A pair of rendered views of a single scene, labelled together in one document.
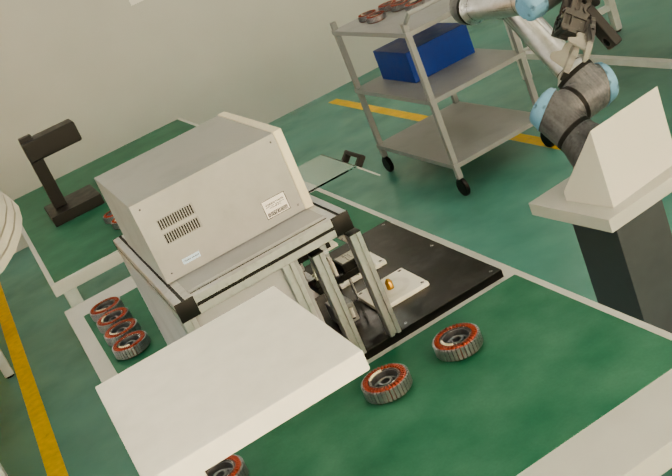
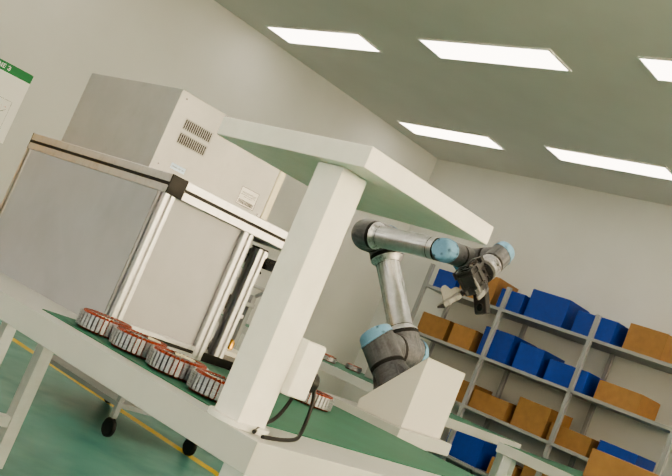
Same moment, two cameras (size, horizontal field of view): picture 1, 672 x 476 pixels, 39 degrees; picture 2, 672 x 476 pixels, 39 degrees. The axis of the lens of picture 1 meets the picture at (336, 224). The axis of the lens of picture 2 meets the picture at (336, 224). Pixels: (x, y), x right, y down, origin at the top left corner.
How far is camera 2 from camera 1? 1.37 m
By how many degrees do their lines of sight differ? 38
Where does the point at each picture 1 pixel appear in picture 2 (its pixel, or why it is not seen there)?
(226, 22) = not seen: outside the picture
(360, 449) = not seen: hidden behind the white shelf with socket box
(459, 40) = not seen: hidden behind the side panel
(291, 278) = (242, 245)
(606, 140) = (429, 375)
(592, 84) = (415, 346)
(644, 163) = (429, 417)
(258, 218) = (232, 194)
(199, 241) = (192, 164)
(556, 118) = (388, 344)
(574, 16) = (479, 272)
